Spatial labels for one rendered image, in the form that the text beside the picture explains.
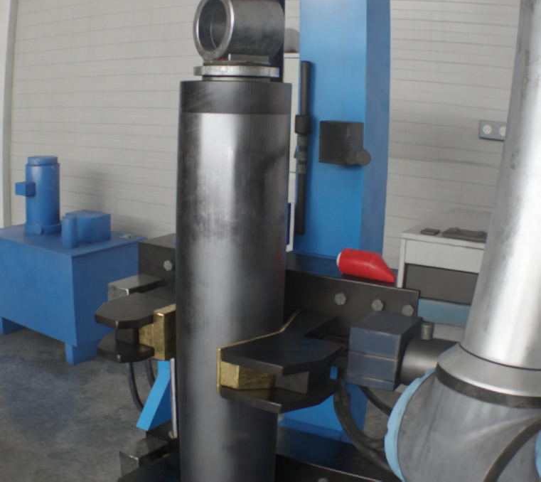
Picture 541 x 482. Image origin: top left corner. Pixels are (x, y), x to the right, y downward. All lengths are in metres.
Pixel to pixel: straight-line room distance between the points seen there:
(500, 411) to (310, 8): 1.27
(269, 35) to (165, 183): 2.78
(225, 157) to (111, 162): 3.08
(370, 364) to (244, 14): 0.69
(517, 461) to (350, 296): 0.92
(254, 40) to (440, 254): 0.54
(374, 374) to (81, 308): 2.54
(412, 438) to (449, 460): 0.06
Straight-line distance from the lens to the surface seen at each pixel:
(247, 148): 1.26
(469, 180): 3.23
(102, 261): 3.76
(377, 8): 1.73
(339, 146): 1.58
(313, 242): 1.73
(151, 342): 1.48
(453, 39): 3.25
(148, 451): 1.86
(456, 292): 1.40
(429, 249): 1.39
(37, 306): 3.91
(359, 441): 1.56
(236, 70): 1.28
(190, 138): 1.29
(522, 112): 0.66
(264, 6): 1.33
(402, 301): 1.43
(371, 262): 1.45
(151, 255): 1.74
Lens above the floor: 1.45
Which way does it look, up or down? 10 degrees down
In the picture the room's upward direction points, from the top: 2 degrees clockwise
